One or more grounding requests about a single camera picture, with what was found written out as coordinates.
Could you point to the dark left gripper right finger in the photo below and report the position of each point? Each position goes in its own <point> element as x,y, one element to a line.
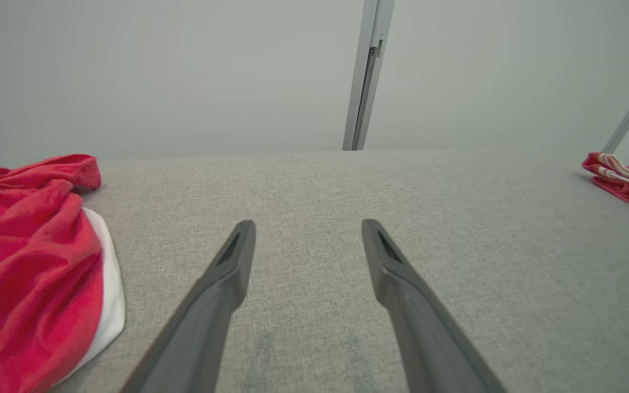
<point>429,338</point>

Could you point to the red garment white side stripe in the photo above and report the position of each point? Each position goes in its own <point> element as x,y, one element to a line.
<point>30,273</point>

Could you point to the grey metal wall post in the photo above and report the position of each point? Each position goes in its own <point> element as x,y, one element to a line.
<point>366,82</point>

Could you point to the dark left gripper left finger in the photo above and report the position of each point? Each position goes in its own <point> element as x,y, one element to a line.
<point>200,333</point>

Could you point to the red garment white striped trim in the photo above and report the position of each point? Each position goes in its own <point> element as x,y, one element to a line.
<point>615,188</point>

